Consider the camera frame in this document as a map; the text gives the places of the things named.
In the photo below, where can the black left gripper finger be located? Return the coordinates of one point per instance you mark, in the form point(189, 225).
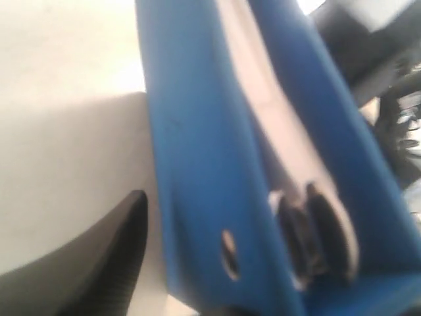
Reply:
point(94, 274)

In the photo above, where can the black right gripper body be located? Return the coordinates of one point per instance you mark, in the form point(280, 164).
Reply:
point(373, 43)

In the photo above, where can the blue ring-binder notebook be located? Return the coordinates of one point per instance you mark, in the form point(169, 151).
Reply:
point(276, 199)

